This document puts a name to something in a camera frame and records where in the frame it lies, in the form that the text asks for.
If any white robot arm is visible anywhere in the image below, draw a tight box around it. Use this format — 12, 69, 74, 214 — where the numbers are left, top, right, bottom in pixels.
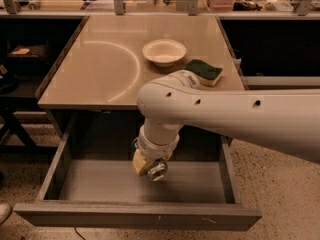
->
133, 70, 320, 181

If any open grey top drawer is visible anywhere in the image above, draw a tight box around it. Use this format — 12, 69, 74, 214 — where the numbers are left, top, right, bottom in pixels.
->
14, 111, 261, 231

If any black stool frame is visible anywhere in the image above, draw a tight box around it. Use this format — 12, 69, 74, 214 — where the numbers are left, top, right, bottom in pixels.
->
0, 96, 56, 155

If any green and yellow sponge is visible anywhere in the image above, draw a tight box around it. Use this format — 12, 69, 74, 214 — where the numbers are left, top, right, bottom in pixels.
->
185, 59, 223, 87

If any grey cabinet with beige top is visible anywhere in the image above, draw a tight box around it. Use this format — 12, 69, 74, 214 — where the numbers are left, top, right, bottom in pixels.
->
37, 14, 244, 146

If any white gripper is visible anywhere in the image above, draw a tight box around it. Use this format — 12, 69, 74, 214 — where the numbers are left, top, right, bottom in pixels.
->
133, 126, 180, 176

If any black cable on floor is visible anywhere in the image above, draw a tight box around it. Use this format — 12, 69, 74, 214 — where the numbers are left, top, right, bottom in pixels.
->
73, 226, 87, 240

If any green soda can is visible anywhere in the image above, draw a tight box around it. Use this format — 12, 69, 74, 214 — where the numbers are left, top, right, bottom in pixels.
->
145, 159, 168, 182

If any white shoe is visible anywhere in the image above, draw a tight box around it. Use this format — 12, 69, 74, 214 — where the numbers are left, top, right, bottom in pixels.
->
0, 203, 12, 225

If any white bowl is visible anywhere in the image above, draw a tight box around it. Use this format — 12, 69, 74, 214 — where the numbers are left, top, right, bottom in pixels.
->
142, 39, 187, 68

